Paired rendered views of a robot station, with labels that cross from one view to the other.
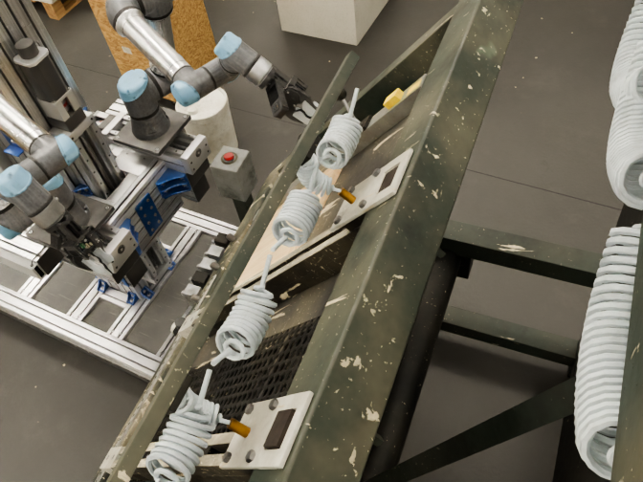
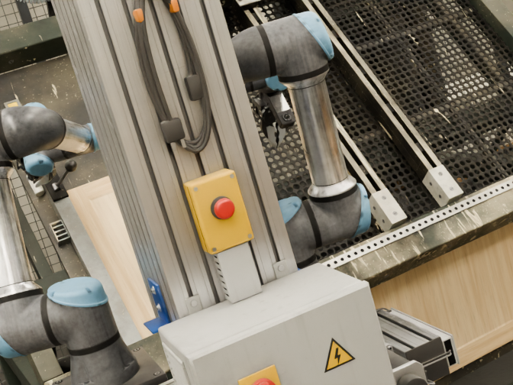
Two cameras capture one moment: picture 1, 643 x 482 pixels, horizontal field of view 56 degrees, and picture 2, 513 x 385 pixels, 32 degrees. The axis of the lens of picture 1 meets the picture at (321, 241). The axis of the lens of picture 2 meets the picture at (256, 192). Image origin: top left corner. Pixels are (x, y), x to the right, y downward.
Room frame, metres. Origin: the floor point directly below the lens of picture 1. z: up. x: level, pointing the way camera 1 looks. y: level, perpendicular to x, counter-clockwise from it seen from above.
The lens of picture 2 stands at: (3.10, 2.05, 1.75)
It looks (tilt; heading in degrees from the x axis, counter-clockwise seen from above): 12 degrees down; 217
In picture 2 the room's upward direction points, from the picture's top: 16 degrees counter-clockwise
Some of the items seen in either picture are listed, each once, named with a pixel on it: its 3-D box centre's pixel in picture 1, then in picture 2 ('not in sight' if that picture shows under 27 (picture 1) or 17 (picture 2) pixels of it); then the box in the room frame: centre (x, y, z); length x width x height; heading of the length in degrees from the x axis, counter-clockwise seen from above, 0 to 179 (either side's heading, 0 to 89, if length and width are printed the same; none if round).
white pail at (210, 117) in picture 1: (208, 118); not in sight; (2.82, 0.53, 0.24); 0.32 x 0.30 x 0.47; 145
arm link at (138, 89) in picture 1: (138, 92); (79, 310); (1.87, 0.56, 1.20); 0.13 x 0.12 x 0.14; 123
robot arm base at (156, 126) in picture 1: (146, 117); (99, 357); (1.87, 0.57, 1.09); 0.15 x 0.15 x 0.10
